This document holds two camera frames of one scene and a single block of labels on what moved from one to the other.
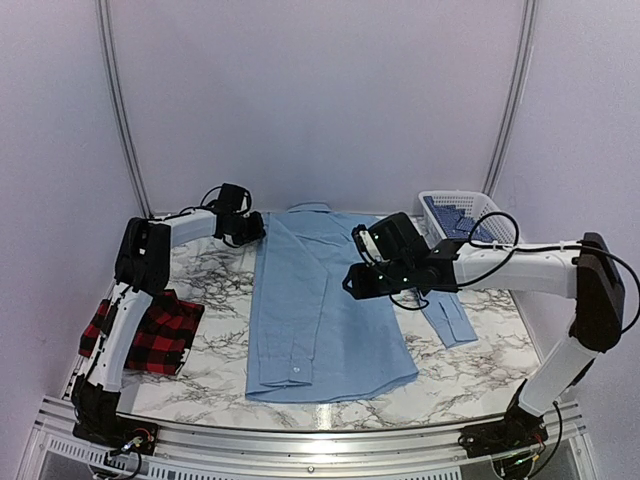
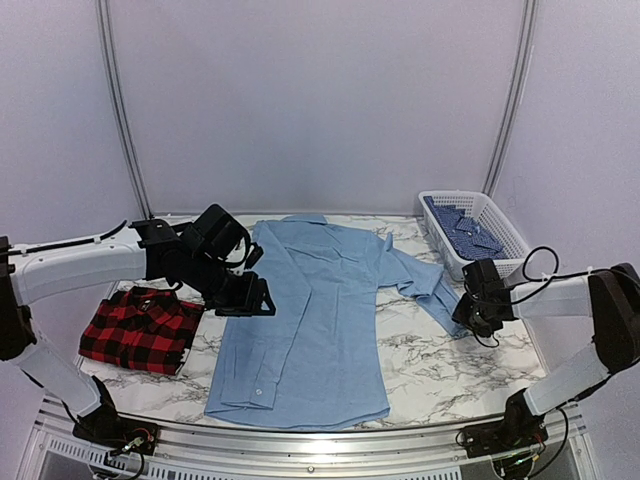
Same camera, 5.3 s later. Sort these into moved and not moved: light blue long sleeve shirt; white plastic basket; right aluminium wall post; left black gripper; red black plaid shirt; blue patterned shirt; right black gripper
Moved: light blue long sleeve shirt; right black gripper; left black gripper
Not moved: blue patterned shirt; red black plaid shirt; right aluminium wall post; white plastic basket
